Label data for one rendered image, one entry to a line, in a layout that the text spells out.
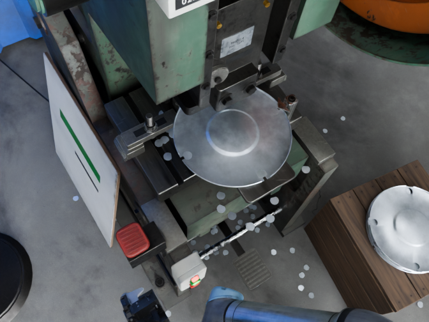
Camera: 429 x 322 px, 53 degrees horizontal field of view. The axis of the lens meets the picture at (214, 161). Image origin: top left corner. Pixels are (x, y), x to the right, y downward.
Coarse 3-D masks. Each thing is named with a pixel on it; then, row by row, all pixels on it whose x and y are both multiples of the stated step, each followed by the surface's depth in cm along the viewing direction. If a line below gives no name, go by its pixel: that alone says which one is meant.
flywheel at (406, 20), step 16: (352, 0) 96; (368, 0) 92; (384, 0) 88; (400, 0) 85; (416, 0) 82; (368, 16) 94; (384, 16) 90; (400, 16) 86; (416, 16) 83; (416, 32) 85
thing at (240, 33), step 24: (240, 0) 71; (264, 0) 74; (240, 24) 76; (264, 24) 81; (216, 48) 78; (240, 48) 83; (216, 72) 83; (240, 72) 88; (192, 96) 94; (216, 96) 89; (240, 96) 93
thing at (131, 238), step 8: (128, 224) 95; (136, 224) 95; (120, 232) 94; (128, 232) 95; (136, 232) 95; (120, 240) 94; (128, 240) 94; (136, 240) 94; (144, 240) 94; (128, 248) 93; (136, 248) 93; (144, 248) 93; (128, 256) 92
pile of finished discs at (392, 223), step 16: (384, 192) 145; (400, 192) 145; (416, 192) 145; (368, 208) 144; (384, 208) 142; (400, 208) 143; (416, 208) 143; (368, 224) 140; (384, 224) 140; (400, 224) 140; (416, 224) 140; (384, 240) 137; (400, 240) 138; (416, 240) 138; (384, 256) 136; (400, 256) 136; (416, 256) 136; (416, 272) 135
